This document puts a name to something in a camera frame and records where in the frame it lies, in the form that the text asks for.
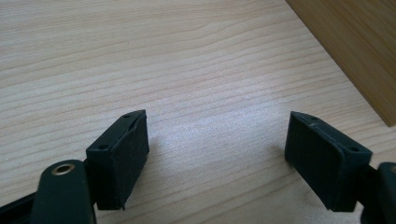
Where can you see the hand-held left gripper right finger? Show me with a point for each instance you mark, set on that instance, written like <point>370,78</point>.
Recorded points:
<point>320,168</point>

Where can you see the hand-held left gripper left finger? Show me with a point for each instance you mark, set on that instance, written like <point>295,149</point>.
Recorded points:
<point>120,168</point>

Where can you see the wooden tea box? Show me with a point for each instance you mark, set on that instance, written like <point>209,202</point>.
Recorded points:
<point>358,46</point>

